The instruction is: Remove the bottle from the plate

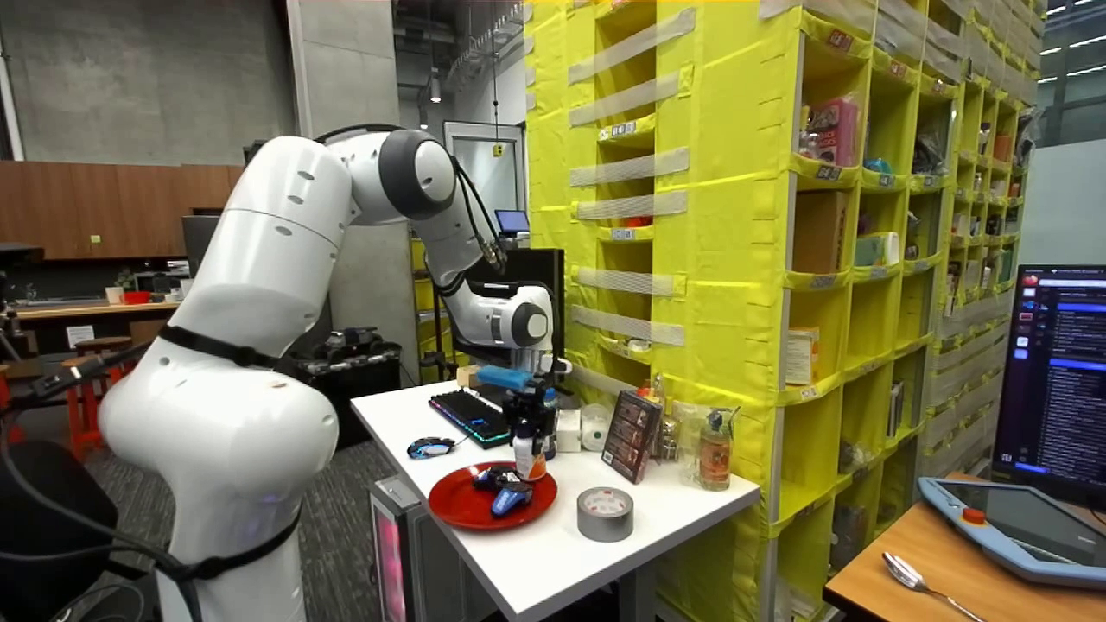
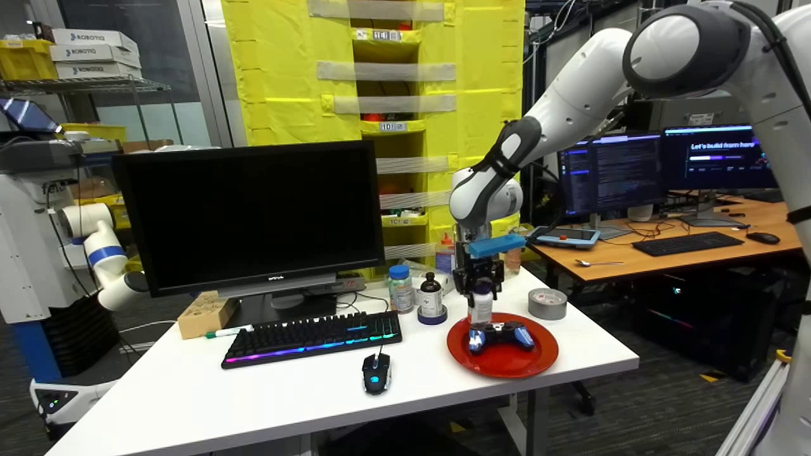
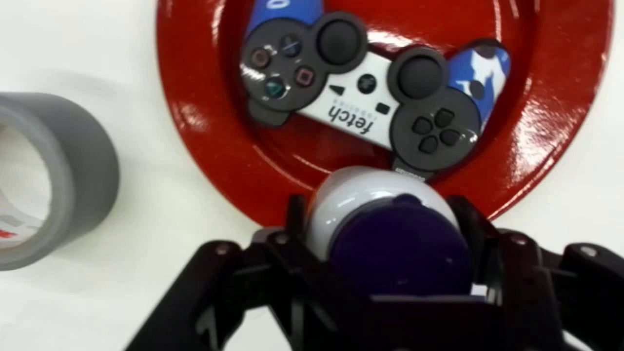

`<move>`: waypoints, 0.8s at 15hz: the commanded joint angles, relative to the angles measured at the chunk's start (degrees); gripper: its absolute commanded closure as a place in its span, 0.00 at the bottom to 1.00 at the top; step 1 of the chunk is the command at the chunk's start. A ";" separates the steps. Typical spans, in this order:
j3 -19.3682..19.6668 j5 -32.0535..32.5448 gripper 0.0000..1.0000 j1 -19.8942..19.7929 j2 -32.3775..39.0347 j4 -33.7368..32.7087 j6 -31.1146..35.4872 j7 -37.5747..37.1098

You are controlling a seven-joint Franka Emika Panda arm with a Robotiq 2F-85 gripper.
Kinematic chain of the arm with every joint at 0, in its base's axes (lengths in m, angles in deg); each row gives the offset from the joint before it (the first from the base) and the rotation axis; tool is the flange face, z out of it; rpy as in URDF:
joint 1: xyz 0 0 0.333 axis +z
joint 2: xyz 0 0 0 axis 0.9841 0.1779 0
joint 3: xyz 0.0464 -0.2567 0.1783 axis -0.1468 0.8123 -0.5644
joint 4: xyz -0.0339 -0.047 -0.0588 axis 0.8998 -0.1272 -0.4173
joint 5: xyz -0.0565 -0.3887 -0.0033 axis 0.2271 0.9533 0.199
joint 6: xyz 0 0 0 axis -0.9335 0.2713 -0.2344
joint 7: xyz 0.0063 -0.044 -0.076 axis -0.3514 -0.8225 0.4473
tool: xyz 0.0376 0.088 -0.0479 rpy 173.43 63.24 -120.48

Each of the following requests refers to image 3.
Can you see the red plate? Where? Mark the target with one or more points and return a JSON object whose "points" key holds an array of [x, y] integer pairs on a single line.
{"points": [[204, 97]]}

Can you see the white bottle with purple cap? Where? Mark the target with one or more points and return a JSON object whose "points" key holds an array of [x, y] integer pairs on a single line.
{"points": [[385, 229]]}

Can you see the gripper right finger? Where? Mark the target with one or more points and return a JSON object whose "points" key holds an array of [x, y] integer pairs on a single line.
{"points": [[526, 278]]}

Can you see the game controller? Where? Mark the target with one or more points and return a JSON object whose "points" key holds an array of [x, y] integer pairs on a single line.
{"points": [[351, 92]]}

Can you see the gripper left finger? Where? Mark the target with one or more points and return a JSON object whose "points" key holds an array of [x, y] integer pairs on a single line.
{"points": [[253, 282]]}

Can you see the roll of grey duct tape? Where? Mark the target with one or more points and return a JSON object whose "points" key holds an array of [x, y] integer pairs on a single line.
{"points": [[73, 175]]}

